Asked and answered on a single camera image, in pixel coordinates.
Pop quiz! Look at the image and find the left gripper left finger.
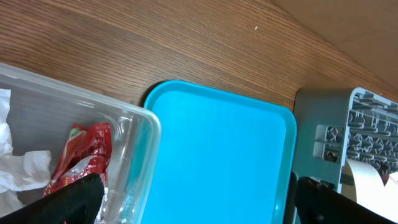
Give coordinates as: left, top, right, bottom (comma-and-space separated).
1, 173, 104, 224

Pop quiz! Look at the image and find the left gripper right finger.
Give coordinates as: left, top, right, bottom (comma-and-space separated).
295, 177, 394, 224

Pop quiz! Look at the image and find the white bowl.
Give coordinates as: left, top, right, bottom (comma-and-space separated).
341, 159, 397, 223

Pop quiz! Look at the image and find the red snack wrapper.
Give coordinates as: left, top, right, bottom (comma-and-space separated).
44, 123, 113, 197

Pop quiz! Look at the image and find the white napkin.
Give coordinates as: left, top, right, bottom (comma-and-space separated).
1, 89, 52, 217

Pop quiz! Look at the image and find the grey dishwasher rack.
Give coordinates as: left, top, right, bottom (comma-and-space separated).
284, 87, 398, 224

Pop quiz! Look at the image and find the clear plastic bin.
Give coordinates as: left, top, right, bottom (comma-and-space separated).
1, 64, 161, 224

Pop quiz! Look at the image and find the teal plastic tray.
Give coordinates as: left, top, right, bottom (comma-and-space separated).
141, 80, 297, 224

